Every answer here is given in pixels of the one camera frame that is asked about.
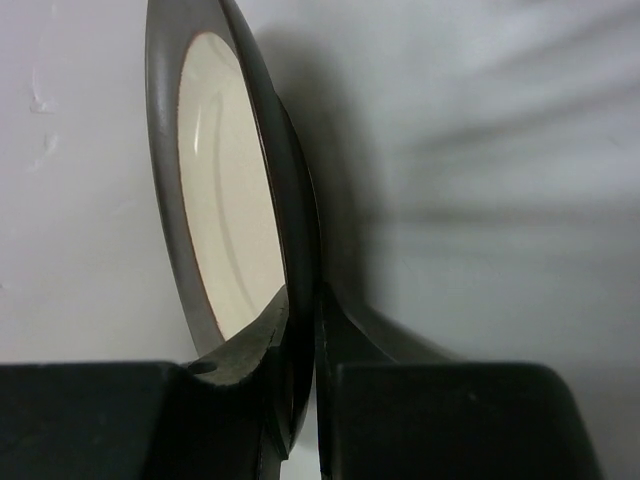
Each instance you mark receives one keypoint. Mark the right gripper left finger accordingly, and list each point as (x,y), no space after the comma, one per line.
(227,415)

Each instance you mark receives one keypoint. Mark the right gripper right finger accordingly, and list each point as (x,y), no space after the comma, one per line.
(381,418)

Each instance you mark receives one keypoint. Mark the brown rim cream plate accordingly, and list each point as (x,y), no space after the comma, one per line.
(237,208)

